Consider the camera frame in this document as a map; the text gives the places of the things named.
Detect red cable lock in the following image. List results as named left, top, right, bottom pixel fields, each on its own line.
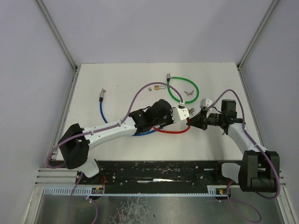
left=152, top=119, right=191, bottom=134

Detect red lock keys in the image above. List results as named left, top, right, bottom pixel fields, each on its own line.
left=189, top=108, right=195, bottom=116

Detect green lock keys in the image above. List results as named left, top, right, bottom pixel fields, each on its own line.
left=184, top=90, right=194, bottom=96

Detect brass padlock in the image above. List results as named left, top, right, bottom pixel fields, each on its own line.
left=154, top=85, right=167, bottom=90

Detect green cable lock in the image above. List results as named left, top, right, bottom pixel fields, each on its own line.
left=166, top=73, right=200, bottom=104

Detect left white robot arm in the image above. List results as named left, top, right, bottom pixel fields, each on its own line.
left=58, top=99, right=175, bottom=184

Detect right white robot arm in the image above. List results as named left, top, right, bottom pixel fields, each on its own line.
left=187, top=99, right=280, bottom=193

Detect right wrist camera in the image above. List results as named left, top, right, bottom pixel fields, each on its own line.
left=199, top=98, right=213, bottom=111

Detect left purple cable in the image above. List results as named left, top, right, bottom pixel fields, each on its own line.
left=46, top=82, right=185, bottom=224

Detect purple cable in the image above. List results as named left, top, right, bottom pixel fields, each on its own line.
left=46, top=82, right=185, bottom=224
left=207, top=89, right=280, bottom=221

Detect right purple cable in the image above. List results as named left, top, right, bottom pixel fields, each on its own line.
left=207, top=89, right=280, bottom=221

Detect blue cable lock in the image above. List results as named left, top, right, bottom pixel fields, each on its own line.
left=99, top=88, right=156, bottom=136

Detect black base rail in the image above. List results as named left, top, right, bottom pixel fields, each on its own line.
left=79, top=161, right=229, bottom=196

